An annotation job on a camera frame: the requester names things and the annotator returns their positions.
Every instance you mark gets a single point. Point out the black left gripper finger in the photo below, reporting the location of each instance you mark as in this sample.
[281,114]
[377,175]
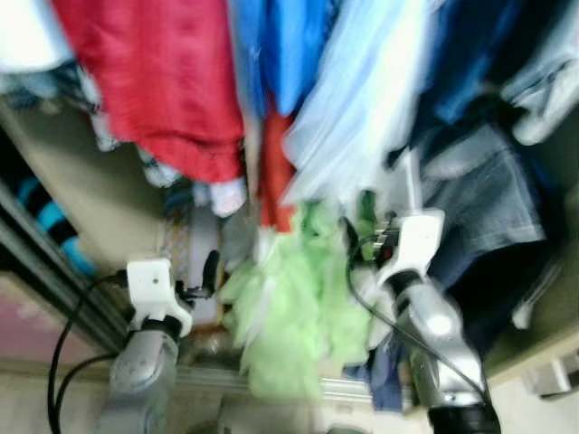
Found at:
[212,269]

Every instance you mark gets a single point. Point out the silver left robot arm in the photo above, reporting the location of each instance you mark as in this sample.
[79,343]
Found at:
[140,380]

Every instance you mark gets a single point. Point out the patterned cream cloth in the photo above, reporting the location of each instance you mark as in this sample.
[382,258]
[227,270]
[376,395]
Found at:
[185,244]

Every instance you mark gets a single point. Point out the white patterned garment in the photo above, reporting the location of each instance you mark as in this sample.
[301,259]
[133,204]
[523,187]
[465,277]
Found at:
[226,194]

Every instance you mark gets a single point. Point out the green fluffy garment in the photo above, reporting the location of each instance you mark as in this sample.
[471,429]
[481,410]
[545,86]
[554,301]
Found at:
[289,298]

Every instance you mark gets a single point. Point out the grey denim jeans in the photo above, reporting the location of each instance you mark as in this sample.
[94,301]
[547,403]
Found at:
[484,199]

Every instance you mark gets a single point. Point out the orange-red garment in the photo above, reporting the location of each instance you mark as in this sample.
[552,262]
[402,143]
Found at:
[274,172]

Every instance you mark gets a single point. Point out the blue denim garment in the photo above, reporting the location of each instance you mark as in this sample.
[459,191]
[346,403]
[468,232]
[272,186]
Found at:
[384,380]

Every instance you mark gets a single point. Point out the light blue shirt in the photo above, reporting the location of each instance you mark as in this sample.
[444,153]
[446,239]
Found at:
[362,108]

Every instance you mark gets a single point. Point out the beige wardrobe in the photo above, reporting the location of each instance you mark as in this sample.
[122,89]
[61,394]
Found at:
[81,181]

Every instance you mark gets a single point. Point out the black blue striped garment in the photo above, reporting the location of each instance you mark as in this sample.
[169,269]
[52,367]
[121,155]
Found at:
[50,217]

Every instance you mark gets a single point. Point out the pink patterned cloth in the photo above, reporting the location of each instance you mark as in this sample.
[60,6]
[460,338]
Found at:
[32,325]

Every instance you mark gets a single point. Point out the red knit garment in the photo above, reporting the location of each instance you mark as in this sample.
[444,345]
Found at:
[154,81]

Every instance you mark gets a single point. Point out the small white box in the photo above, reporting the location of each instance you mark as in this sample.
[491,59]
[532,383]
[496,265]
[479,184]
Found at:
[547,375]

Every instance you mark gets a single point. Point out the navy garment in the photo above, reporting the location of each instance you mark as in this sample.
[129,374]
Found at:
[470,54]

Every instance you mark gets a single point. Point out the pale grey garment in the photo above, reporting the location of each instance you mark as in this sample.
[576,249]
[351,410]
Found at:
[552,81]

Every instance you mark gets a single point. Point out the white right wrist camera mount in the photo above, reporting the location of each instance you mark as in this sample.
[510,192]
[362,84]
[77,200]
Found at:
[416,240]

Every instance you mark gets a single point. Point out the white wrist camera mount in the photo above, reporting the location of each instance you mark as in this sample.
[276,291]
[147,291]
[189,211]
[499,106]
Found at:
[416,240]
[151,282]

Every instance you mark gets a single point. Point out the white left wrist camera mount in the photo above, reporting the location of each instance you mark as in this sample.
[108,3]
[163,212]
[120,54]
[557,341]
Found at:
[151,282]

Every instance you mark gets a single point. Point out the metal wardrobe door rail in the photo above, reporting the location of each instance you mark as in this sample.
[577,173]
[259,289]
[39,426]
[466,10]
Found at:
[54,271]

